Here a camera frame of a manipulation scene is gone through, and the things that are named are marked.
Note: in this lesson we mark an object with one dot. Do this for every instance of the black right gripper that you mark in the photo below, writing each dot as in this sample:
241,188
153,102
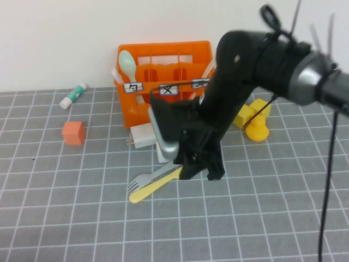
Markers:
201,142

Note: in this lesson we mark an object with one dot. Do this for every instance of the yellow rubber duck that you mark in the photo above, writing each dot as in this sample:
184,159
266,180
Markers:
257,131

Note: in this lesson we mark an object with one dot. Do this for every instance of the grey plastic fork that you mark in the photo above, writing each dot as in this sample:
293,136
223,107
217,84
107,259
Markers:
144,180

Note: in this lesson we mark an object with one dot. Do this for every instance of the white plastic knife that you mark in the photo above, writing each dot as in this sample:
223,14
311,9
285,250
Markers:
208,69

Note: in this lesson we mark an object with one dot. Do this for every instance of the white cube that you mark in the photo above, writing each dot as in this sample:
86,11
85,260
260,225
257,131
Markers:
160,155

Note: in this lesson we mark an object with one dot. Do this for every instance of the white label knife character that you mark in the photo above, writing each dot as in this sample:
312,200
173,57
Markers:
200,84

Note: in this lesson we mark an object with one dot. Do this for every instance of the yellow cube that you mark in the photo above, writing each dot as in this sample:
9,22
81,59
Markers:
241,117
260,105

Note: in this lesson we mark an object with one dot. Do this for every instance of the white label fork character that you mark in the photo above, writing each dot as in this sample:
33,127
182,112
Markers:
169,90

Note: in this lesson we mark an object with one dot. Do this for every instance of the white charger plug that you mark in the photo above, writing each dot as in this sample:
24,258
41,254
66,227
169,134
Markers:
140,136

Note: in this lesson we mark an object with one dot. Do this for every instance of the yellow plastic knife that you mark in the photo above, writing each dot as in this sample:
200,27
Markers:
147,192

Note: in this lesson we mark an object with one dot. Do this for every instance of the grey grid mat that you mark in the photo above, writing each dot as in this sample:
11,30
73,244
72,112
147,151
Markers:
54,218

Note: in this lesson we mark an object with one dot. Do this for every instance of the white green glue stick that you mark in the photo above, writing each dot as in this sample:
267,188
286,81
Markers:
72,95

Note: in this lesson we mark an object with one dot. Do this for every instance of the pale green plastic spoon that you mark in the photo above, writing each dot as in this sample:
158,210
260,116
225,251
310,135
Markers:
127,64

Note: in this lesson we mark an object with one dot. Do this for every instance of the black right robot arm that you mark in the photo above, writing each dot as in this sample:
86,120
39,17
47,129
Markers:
237,71

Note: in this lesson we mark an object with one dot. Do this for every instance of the silver grey wrist camera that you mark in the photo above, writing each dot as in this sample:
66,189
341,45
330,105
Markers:
163,147

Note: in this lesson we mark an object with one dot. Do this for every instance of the white plastic utensil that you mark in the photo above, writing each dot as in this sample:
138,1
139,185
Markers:
116,75

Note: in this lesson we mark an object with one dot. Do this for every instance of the orange plastic cutlery holder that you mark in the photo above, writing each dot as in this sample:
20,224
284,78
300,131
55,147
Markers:
136,114

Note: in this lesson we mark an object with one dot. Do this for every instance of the white label spoon character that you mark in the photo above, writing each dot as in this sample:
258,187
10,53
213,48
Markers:
133,88

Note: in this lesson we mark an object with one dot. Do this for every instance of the orange block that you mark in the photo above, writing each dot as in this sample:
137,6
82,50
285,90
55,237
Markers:
73,135

